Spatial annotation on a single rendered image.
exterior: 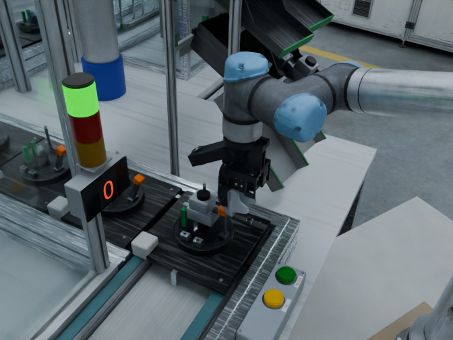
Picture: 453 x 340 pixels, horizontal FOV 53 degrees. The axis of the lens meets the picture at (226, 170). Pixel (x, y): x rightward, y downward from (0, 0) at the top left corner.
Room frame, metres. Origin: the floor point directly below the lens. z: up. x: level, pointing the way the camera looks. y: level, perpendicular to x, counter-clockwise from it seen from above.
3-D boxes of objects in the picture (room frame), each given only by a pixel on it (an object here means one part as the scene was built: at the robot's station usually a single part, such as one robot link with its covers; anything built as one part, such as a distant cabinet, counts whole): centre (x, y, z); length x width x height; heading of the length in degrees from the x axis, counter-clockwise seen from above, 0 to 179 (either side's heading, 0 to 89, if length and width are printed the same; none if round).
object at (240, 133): (0.74, -0.03, 1.29); 0.08 x 0.08 x 0.05
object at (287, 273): (0.66, -0.14, 0.96); 0.04 x 0.04 x 0.02
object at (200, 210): (0.78, 0.06, 1.06); 0.08 x 0.04 x 0.07; 64
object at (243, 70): (0.73, -0.03, 1.37); 0.09 x 0.08 x 0.11; 43
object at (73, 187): (0.65, 0.24, 1.29); 0.12 x 0.05 x 0.25; 154
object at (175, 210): (0.77, 0.05, 0.96); 0.24 x 0.24 x 0.02; 64
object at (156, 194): (0.88, 0.28, 1.01); 0.24 x 0.24 x 0.13; 64
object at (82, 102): (0.65, 0.24, 1.38); 0.05 x 0.05 x 0.05
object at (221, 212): (0.75, 0.01, 1.04); 0.04 x 0.02 x 0.08; 64
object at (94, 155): (0.65, 0.24, 1.28); 0.05 x 0.05 x 0.05
